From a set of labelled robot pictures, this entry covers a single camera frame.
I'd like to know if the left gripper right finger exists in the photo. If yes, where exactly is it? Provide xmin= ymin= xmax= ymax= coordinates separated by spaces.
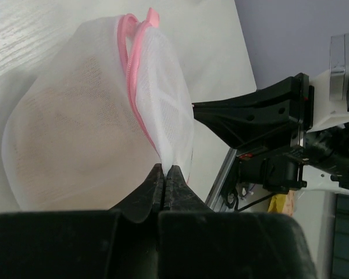
xmin=158 ymin=166 xmax=317 ymax=278

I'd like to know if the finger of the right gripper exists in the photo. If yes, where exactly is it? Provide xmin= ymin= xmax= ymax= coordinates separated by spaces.
xmin=193 ymin=73 xmax=310 ymax=150

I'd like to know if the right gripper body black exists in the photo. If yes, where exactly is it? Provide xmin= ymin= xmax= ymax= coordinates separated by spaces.
xmin=237 ymin=123 xmax=349 ymax=194

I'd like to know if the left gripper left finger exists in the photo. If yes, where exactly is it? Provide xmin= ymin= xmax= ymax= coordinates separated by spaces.
xmin=0 ymin=164 xmax=164 ymax=278

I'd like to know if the white mesh laundry bag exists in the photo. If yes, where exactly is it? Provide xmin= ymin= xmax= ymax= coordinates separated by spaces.
xmin=2 ymin=9 xmax=194 ymax=211

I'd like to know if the beige bra inside bag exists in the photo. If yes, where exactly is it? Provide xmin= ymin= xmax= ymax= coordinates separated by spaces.
xmin=3 ymin=56 xmax=159 ymax=210

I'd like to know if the aluminium rail frame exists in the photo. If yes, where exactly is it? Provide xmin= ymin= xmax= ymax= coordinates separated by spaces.
xmin=205 ymin=148 xmax=239 ymax=212

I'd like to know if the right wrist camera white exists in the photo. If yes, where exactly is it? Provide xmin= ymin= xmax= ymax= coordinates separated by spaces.
xmin=309 ymin=33 xmax=349 ymax=132

